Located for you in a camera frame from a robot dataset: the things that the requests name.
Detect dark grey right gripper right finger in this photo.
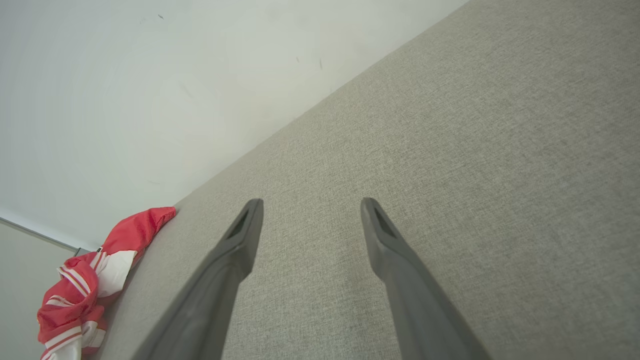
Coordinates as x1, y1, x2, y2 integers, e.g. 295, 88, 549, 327
360, 197, 493, 360

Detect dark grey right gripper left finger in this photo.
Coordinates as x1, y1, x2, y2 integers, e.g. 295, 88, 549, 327
131, 198, 264, 360

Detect red white-sleeved jersey shirt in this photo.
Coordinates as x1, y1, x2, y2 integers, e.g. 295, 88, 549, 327
37, 206, 177, 360

